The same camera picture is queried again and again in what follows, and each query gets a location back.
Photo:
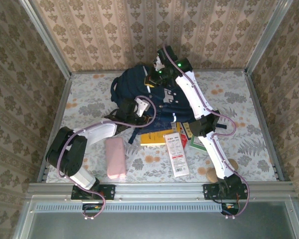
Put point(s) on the navy blue backpack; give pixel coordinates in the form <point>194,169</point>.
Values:
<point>129,84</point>

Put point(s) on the pink pencil case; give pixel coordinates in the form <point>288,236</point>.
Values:
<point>115,159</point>

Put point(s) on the blue book with yellow label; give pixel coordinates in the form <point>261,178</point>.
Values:
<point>186,127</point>

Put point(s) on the white stationery package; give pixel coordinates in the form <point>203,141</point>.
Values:
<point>177,156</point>

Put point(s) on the green notebook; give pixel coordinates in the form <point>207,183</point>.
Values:
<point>195,145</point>

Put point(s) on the tan wooden object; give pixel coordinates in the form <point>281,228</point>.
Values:
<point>211,175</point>

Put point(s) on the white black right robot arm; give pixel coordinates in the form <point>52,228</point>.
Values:
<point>196,97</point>

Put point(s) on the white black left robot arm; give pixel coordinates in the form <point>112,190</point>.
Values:
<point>99,132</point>

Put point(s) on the small connector board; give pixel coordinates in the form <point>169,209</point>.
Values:
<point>230,207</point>
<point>92,206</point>

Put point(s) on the grey metal panel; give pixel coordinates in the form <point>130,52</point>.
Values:
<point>164,226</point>

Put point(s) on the aluminium side rail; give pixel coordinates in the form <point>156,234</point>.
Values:
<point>57,124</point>
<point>264,124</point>

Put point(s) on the long aluminium frame rail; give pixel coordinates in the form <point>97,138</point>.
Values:
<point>159,190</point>

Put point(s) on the aluminium corner post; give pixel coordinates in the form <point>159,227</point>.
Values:
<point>47,42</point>
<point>266,39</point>

